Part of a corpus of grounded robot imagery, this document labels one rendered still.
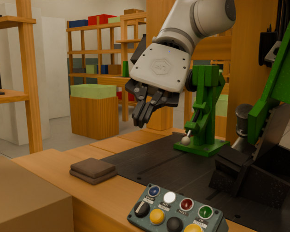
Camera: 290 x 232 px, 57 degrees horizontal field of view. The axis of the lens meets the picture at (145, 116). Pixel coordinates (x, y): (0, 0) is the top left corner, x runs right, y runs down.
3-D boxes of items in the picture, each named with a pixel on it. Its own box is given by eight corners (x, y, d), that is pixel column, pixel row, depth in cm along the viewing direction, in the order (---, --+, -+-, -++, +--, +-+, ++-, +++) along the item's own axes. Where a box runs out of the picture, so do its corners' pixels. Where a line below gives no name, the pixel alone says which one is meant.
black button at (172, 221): (177, 235, 41) (175, 232, 41) (165, 229, 43) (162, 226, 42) (185, 222, 42) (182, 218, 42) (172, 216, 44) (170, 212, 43)
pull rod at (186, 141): (187, 147, 80) (188, 128, 79) (179, 145, 82) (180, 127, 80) (196, 143, 84) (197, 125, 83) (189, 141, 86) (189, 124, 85)
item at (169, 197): (171, 205, 46) (171, 198, 45) (161, 201, 47) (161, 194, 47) (177, 201, 47) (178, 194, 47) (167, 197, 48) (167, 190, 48)
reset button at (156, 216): (159, 227, 44) (157, 223, 43) (148, 221, 45) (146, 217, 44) (167, 214, 45) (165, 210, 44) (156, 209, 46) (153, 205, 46)
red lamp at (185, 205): (189, 213, 43) (189, 205, 43) (177, 208, 45) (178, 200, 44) (195, 208, 45) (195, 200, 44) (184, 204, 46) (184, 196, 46)
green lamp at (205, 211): (208, 222, 41) (209, 213, 41) (196, 216, 42) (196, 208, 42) (214, 216, 42) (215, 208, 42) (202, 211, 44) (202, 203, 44)
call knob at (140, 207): (143, 219, 46) (141, 216, 45) (132, 213, 47) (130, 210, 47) (152, 206, 47) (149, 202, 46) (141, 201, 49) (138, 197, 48)
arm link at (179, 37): (155, 22, 54) (149, 32, 52) (197, 34, 52) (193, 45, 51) (153, 52, 61) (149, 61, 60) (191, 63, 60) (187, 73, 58)
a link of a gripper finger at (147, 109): (152, 89, 49) (137, 119, 46) (168, 95, 48) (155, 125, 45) (151, 99, 52) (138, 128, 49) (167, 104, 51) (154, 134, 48)
